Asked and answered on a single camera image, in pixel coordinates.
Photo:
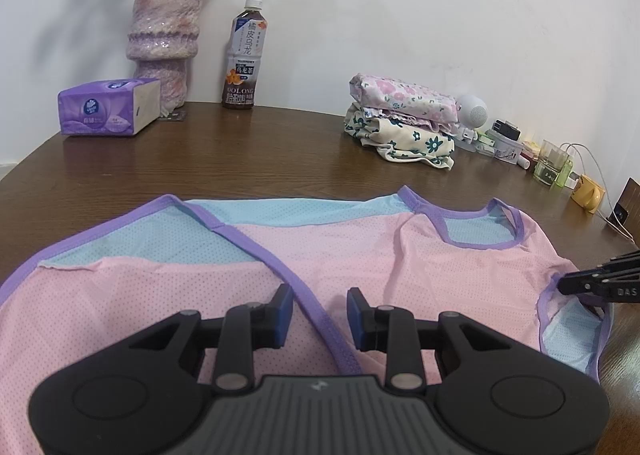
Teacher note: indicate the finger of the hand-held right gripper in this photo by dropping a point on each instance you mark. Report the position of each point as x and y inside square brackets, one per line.
[582, 283]
[622, 262]

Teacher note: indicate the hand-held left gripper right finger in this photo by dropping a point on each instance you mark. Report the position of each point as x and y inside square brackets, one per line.
[353, 315]

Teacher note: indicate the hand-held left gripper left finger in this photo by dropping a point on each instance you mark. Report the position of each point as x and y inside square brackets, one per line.
[285, 315]

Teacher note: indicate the pink and blue mesh vest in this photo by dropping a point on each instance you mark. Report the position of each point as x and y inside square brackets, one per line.
[425, 260]

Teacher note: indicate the black phone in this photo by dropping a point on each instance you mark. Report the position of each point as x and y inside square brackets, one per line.
[620, 213]

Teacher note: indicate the yellow mug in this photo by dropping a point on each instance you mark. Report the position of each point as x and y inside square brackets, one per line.
[587, 195]

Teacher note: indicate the green spray bottle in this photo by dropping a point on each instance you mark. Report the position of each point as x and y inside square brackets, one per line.
[566, 175]

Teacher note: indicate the glass cup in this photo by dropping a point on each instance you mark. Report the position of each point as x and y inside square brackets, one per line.
[547, 165]

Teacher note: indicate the small red box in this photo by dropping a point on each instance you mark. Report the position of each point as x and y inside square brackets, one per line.
[526, 155]

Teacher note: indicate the small white box with black device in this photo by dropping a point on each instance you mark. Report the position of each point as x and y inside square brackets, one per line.
[507, 152]

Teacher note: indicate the green and white small box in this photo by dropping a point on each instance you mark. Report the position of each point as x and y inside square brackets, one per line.
[484, 145]

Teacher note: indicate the black charger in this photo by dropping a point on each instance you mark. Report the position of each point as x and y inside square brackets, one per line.
[506, 129]

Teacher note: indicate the cream floral folded garment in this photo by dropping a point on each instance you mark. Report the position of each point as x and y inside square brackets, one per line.
[415, 140]

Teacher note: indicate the white robot-shaped speaker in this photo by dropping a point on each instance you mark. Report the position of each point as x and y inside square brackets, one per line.
[475, 110]

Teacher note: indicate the pink floral folded garment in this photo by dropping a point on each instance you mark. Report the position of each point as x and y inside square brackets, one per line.
[400, 92]

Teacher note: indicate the dark coaster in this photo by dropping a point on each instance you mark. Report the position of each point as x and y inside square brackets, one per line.
[172, 115]

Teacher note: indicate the brown tea bottle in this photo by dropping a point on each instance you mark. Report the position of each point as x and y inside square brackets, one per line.
[245, 60]

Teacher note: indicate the purple tissue pack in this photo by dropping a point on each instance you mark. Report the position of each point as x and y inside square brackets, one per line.
[95, 107]

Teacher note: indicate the lilac textured vase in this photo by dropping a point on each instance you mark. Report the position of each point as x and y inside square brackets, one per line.
[165, 25]

